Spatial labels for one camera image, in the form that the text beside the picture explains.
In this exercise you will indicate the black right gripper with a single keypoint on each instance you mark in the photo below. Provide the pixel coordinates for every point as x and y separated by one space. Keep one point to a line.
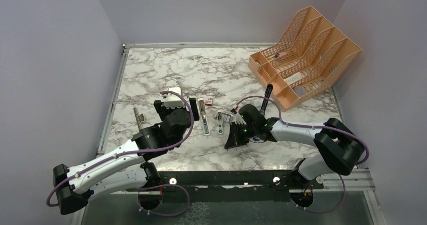
234 139

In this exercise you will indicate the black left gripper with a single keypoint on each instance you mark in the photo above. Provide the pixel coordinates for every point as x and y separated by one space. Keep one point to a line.
164 111

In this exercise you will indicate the staple box tray with staples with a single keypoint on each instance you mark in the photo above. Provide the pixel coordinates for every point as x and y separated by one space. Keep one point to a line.
227 118

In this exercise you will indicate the red white staple box sleeve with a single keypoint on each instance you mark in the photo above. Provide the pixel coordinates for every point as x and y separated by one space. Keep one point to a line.
208 101

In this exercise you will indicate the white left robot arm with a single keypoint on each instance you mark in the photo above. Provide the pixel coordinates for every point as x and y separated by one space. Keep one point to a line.
128 166

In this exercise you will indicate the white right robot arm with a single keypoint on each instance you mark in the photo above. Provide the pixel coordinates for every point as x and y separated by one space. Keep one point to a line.
339 149

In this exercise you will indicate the peach plastic desk organizer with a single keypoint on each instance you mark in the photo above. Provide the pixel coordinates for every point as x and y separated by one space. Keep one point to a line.
309 58

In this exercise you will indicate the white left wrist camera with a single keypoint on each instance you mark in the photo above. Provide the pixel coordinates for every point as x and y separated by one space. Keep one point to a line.
171 100

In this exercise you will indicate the metal stapler magazine rail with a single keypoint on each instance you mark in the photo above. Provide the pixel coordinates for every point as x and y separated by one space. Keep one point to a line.
139 118

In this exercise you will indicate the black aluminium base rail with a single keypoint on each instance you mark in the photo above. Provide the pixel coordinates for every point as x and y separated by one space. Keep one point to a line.
242 186

